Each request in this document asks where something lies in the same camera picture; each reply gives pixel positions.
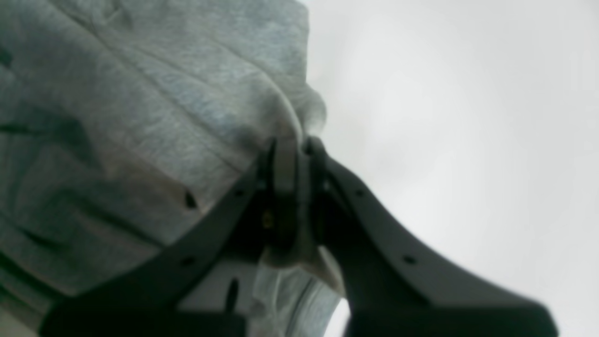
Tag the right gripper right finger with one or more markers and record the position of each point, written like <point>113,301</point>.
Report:
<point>397,286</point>

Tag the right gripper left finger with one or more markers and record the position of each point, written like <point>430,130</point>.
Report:
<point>202,285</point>

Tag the grey T-shirt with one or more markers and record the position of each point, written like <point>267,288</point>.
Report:
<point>124,121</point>

